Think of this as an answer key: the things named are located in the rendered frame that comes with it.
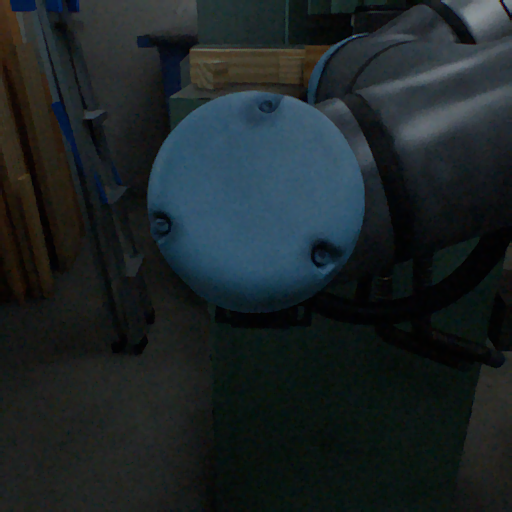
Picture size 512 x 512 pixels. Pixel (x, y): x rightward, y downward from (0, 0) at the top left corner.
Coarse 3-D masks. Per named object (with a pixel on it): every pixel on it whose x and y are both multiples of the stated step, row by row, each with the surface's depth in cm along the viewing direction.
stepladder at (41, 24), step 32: (32, 0) 130; (64, 0) 143; (64, 32) 148; (64, 64) 137; (64, 96) 139; (64, 128) 143; (96, 128) 157; (96, 160) 151; (96, 192) 149; (96, 224) 158; (128, 224) 175; (96, 256) 159; (128, 256) 177; (128, 288) 165; (128, 320) 166
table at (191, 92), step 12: (192, 84) 83; (240, 84) 83; (252, 84) 83; (264, 84) 83; (276, 84) 83; (180, 96) 70; (192, 96) 70; (204, 96) 70; (216, 96) 70; (180, 108) 70; (192, 108) 70; (180, 120) 71
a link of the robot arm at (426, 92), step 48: (432, 48) 24; (480, 48) 21; (384, 96) 20; (432, 96) 19; (480, 96) 19; (384, 144) 19; (432, 144) 19; (480, 144) 19; (384, 192) 19; (432, 192) 19; (480, 192) 19; (432, 240) 20
